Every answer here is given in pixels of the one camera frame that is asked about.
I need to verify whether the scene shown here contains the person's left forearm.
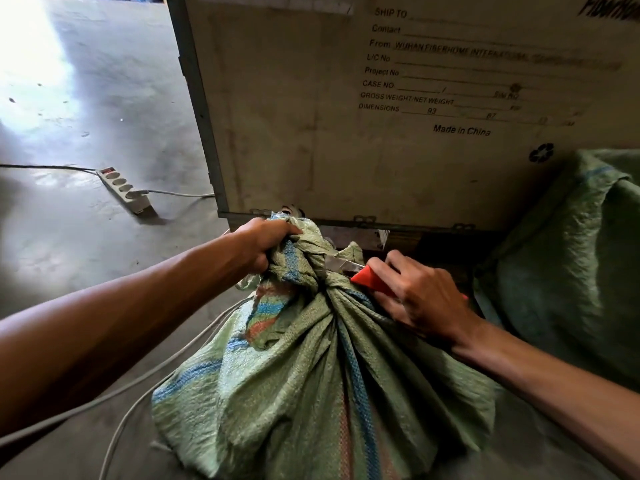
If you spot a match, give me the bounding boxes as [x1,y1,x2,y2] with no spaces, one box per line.
[0,234,258,438]

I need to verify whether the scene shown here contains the black power cable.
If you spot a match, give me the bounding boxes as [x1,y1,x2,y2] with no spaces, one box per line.
[0,164,97,173]

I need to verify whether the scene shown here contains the green striped woven sack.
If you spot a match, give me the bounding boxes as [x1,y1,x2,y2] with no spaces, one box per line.
[151,213,498,480]

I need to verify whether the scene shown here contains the plain green woven sack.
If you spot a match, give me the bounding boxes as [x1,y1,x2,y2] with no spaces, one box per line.
[475,149,640,395]

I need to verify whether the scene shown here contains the person's left hand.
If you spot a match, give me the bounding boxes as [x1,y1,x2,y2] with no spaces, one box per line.
[231,217,304,275]

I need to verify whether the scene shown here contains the large wooden shipping crate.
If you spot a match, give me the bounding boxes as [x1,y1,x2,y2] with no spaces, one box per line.
[165,0,640,233]

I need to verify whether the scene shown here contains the white power cable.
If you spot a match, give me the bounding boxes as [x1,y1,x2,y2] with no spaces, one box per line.
[136,189,216,199]

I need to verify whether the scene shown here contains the white power strip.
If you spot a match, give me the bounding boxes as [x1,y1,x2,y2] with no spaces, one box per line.
[95,167,156,216]

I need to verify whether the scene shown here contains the person's right forearm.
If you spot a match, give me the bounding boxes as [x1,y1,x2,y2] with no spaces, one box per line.
[451,317,640,480]

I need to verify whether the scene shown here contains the person's right hand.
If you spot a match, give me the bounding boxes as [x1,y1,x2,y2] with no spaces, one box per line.
[366,250,485,349]

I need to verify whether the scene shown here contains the red utility knife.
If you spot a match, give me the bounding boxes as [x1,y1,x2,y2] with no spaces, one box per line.
[324,253,470,301]

